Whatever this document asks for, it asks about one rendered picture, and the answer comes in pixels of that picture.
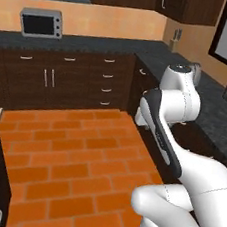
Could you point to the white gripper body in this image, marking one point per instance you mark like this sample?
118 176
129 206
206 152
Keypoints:
140 117

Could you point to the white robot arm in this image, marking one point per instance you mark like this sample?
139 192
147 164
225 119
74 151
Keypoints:
180 103

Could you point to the grey toaster oven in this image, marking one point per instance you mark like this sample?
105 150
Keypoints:
41 24

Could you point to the dark wood lower cupboards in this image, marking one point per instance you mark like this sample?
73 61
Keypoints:
72 83

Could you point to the wooden knife block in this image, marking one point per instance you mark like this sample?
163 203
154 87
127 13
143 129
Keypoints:
175 42

